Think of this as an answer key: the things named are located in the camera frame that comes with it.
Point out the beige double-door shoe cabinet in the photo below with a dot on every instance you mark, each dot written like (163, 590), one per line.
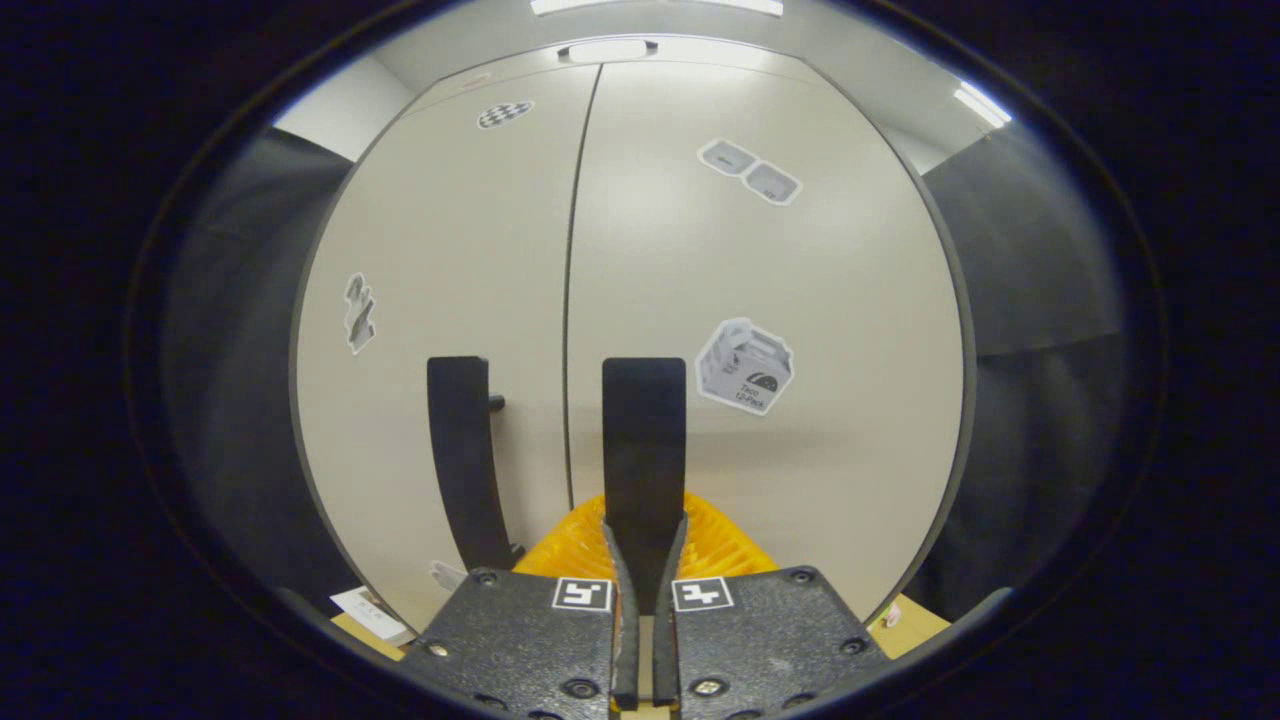
(968, 400)

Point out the white printed paper leaflet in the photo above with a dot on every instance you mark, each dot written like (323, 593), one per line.
(365, 612)

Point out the black backdrop cloth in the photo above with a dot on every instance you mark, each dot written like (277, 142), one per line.
(1040, 400)
(230, 400)

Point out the beige cabinet door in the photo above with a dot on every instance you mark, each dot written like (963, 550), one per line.
(800, 480)
(420, 220)

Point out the beige cabinet drawer front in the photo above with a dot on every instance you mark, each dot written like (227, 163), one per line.
(720, 55)

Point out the large ceiling light panel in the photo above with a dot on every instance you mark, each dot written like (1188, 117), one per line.
(650, 6)

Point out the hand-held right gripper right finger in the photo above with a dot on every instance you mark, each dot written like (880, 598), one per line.
(665, 650)

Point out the small ceiling light panel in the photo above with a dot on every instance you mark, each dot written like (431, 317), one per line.
(982, 104)

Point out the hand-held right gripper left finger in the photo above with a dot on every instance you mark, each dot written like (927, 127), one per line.
(625, 650)

